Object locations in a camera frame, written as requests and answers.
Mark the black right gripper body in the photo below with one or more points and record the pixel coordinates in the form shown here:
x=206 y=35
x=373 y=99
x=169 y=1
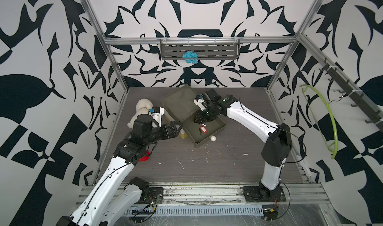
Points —
x=208 y=113

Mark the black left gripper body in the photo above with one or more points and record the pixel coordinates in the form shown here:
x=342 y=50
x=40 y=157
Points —
x=162 y=133

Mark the grey top drawer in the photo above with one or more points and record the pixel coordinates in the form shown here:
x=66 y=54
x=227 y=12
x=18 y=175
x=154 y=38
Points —
x=200 y=134

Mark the grey-yellow mini drawer cabinet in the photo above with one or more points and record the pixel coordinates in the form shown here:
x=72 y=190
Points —
x=179 y=105

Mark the key with red tag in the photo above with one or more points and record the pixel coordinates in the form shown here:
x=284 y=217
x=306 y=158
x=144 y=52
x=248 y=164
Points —
x=203 y=129

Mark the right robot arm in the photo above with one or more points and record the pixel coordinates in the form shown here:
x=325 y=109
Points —
x=276 y=138

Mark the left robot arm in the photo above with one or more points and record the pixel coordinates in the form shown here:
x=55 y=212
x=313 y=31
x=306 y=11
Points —
x=100 y=208

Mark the red strawberry toy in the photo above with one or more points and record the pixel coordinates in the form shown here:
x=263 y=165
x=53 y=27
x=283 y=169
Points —
x=145 y=157

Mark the white plush toy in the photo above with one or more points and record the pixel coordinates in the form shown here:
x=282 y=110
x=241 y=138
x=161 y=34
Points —
x=143 y=106

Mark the teal yarn ball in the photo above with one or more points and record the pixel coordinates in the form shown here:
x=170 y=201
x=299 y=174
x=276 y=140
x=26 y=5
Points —
x=191 y=57

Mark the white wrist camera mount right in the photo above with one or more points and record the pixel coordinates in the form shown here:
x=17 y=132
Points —
x=200 y=102

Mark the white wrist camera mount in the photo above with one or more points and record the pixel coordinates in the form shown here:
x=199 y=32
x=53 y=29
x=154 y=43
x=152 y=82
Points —
x=200 y=102
x=157 y=112

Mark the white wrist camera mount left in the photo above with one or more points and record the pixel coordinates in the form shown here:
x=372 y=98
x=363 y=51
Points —
x=157 y=112

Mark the grey wall shelf rack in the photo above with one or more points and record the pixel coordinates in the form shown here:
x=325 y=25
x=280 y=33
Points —
x=206 y=49

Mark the grey hook rail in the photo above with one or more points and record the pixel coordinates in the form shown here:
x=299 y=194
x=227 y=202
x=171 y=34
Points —
x=358 y=96

